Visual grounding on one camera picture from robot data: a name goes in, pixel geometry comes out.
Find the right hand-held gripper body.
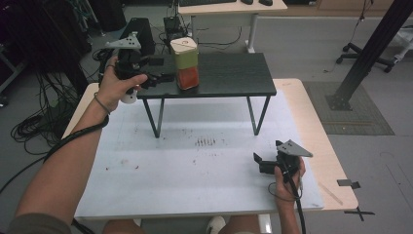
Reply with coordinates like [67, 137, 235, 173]
[275, 138, 314, 179]

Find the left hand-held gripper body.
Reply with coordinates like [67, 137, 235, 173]
[103, 30, 151, 105]

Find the beige green red carton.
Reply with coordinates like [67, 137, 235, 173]
[169, 36, 201, 92]

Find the black desktop shelf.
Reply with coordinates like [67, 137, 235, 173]
[135, 53, 278, 139]

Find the person's right hand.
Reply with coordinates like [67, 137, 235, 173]
[273, 157, 307, 204]

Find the person's left hand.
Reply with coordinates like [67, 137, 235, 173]
[94, 56, 149, 114]

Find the black computer tower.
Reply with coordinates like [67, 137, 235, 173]
[119, 17, 157, 58]

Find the small open computer case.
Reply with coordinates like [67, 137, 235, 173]
[163, 16, 187, 43]

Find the dark wristband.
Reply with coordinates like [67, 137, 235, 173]
[93, 92, 111, 116]

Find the white table leg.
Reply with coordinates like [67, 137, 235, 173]
[257, 213, 273, 234]

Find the white table mat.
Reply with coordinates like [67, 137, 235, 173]
[74, 89, 325, 219]

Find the person's right leg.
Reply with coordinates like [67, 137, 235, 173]
[223, 214, 261, 234]

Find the person's leg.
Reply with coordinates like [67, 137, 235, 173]
[101, 218, 148, 234]
[223, 214, 261, 234]

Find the black tape strip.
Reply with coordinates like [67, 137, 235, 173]
[336, 178, 361, 190]

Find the white shoe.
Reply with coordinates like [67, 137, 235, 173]
[206, 215, 227, 234]

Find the black keyboard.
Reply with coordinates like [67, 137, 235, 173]
[178, 0, 238, 8]

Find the grey floor carpet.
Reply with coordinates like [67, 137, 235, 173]
[302, 80, 395, 137]

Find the beige office desk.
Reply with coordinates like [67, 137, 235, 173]
[177, 0, 289, 55]

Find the black tape cross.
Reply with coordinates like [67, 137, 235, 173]
[343, 207, 376, 222]

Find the black office chair base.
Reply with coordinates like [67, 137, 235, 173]
[335, 41, 396, 74]

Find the person's left leg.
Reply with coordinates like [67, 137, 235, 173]
[101, 218, 148, 234]

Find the thin black cable loop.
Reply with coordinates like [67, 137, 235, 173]
[267, 180, 304, 202]

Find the coiled black cable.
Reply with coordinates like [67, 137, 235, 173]
[92, 47, 113, 62]

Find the right hand-held gripper black cable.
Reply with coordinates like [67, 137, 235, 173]
[280, 161, 307, 234]

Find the bundle of black floor cables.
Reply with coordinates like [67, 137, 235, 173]
[9, 69, 86, 156]

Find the black metal post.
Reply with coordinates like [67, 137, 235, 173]
[325, 0, 413, 111]

